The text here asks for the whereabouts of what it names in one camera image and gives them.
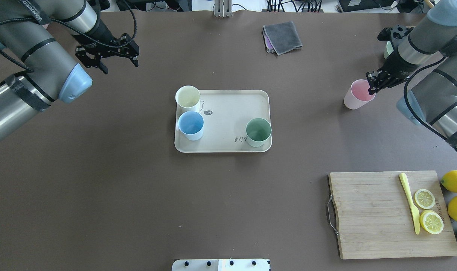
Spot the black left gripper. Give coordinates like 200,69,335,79
73,19,140,75

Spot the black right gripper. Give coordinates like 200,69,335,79
366,25,417,95

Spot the pink cup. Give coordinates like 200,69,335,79
343,79,376,110

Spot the cream white cup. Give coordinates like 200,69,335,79
175,85,201,113

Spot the light blue cup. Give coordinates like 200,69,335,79
178,111,204,141

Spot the green cup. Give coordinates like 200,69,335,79
245,118,272,147

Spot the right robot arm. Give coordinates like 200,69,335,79
366,0,457,152

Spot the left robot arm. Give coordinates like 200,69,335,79
0,0,139,142

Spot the beige rabbit tray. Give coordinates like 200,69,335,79
174,90,272,153

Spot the mint green bowl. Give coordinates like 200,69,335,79
383,41,394,59

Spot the grey folded cloth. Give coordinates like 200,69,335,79
262,21,303,56

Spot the yellow plastic knife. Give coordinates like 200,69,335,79
399,172,421,235

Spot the purple cloth under grey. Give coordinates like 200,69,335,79
262,31,275,53

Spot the lemon slice upper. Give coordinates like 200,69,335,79
414,189,436,210

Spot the lemon slice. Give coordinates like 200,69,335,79
419,210,444,234
414,189,436,210

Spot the whole lemon outer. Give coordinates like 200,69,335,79
440,170,457,193

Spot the bamboo cutting board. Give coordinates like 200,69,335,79
328,171,457,260

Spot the lemon slice lower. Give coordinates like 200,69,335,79
419,210,444,234

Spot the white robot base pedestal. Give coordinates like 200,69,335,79
171,258,271,271

